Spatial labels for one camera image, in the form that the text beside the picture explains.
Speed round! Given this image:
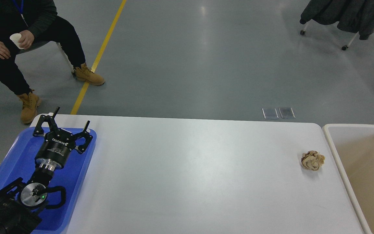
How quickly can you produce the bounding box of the floor plate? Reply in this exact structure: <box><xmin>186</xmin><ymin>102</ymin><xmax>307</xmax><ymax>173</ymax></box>
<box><xmin>262</xmin><ymin>108</ymin><xmax>279</xmax><ymax>119</ymax></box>
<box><xmin>279</xmin><ymin>108</ymin><xmax>295</xmax><ymax>119</ymax></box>

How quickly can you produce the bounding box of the tan left boot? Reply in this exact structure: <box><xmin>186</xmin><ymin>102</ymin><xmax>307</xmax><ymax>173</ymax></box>
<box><xmin>74</xmin><ymin>63</ymin><xmax>105</xmax><ymax>86</ymax></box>

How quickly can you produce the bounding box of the right floor plate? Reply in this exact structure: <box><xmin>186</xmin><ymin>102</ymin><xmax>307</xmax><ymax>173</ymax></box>
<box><xmin>279</xmin><ymin>108</ymin><xmax>295</xmax><ymax>119</ymax></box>

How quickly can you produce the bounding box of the tan boot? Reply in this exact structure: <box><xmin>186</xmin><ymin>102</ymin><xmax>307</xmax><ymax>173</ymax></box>
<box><xmin>17</xmin><ymin>89</ymin><xmax>42</xmax><ymax>124</ymax></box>
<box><xmin>74</xmin><ymin>63</ymin><xmax>105</xmax><ymax>86</ymax></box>

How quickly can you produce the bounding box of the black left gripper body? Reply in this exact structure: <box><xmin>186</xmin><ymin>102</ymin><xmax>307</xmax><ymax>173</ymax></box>
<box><xmin>34</xmin><ymin>127</ymin><xmax>78</xmax><ymax>168</ymax></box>

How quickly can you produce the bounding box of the left floor plate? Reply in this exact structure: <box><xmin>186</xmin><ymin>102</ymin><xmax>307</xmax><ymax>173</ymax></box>
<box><xmin>262</xmin><ymin>108</ymin><xmax>279</xmax><ymax>119</ymax></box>

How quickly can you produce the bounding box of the white paper cup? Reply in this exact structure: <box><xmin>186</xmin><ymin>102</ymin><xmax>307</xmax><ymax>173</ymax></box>
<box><xmin>9</xmin><ymin>33</ymin><xmax>24</xmax><ymax>49</ymax></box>

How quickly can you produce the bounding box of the seated person in black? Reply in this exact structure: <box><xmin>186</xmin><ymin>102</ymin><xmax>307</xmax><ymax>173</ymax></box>
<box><xmin>0</xmin><ymin>0</ymin><xmax>86</xmax><ymax>95</ymax></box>

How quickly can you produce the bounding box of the tan right boot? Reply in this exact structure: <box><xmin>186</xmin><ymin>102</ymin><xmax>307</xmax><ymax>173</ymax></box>
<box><xmin>17</xmin><ymin>89</ymin><xmax>42</xmax><ymax>124</ymax></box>

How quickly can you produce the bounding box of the blue plastic tray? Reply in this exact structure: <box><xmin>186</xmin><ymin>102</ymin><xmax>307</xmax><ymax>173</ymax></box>
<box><xmin>0</xmin><ymin>127</ymin><xmax>97</xmax><ymax>234</ymax></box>

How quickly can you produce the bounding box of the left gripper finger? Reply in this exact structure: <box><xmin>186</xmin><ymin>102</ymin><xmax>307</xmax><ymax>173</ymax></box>
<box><xmin>66</xmin><ymin>120</ymin><xmax>93</xmax><ymax>154</ymax></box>
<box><xmin>32</xmin><ymin>106</ymin><xmax>60</xmax><ymax>137</ymax></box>

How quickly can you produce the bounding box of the grey chair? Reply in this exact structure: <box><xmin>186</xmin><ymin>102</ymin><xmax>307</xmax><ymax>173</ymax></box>
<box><xmin>18</xmin><ymin>40</ymin><xmax>76</xmax><ymax>78</ymax></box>

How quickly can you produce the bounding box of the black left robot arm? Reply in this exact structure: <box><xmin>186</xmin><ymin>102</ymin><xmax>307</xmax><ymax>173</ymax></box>
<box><xmin>0</xmin><ymin>112</ymin><xmax>96</xmax><ymax>234</ymax></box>

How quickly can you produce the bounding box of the beige plastic bin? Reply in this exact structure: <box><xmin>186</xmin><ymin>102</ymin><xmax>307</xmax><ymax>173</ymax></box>
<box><xmin>323</xmin><ymin>124</ymin><xmax>374</xmax><ymax>234</ymax></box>

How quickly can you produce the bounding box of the person's left hand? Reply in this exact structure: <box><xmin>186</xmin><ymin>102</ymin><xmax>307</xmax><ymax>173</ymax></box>
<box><xmin>19</xmin><ymin>30</ymin><xmax>35</xmax><ymax>49</ymax></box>

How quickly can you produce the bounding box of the dark jacket on chair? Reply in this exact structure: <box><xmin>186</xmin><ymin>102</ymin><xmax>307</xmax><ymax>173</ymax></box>
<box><xmin>300</xmin><ymin>0</ymin><xmax>374</xmax><ymax>40</ymax></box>

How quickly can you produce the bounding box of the crumpled brown paper ball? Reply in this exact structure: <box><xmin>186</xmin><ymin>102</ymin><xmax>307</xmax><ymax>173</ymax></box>
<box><xmin>301</xmin><ymin>150</ymin><xmax>325</xmax><ymax>171</ymax></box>

